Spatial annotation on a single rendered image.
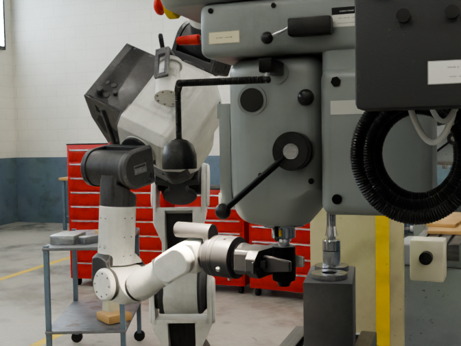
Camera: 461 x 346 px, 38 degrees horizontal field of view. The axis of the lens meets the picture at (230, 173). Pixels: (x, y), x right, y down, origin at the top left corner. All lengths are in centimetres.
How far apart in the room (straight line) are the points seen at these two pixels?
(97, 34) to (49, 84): 130
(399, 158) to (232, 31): 38
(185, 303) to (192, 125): 60
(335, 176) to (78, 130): 1107
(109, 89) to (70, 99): 1051
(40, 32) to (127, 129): 1105
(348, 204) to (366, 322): 199
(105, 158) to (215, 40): 52
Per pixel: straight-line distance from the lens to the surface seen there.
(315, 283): 164
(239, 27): 123
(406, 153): 116
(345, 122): 117
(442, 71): 90
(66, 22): 1242
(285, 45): 120
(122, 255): 163
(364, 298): 311
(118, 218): 161
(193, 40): 149
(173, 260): 143
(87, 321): 449
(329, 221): 176
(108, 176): 162
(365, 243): 306
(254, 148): 123
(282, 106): 122
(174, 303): 202
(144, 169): 163
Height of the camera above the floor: 148
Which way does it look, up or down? 3 degrees down
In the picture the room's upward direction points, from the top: 1 degrees counter-clockwise
